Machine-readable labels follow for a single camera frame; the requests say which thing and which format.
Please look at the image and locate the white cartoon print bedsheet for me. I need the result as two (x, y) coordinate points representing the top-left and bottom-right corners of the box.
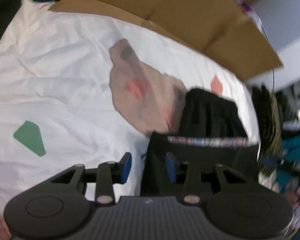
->
(0, 0), (260, 217)

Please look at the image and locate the black knit garment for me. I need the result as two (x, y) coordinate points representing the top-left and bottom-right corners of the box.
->
(140, 88), (258, 196)

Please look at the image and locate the brown cardboard box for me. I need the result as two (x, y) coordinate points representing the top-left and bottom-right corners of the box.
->
(52, 0), (282, 81)

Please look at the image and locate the teal patterned garment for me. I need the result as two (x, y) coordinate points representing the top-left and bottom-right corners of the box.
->
(277, 135), (300, 192)

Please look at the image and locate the leopard print garment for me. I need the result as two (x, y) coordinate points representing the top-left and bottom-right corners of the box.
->
(251, 86), (282, 177)

